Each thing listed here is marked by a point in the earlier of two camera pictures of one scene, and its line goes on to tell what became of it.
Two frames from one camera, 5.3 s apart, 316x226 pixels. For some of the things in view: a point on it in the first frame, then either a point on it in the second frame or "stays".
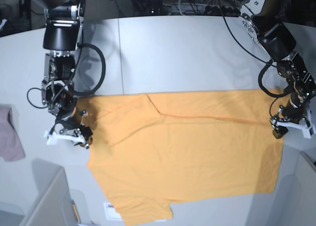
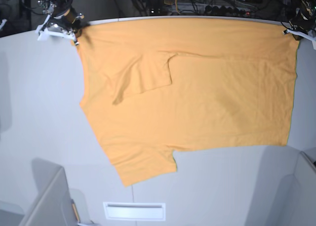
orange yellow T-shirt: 147,151 -> 158,85
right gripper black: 295,109 -> 305,18
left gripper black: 66,119 -> 64,14
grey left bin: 51,205 stays
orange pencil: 76,211 stays
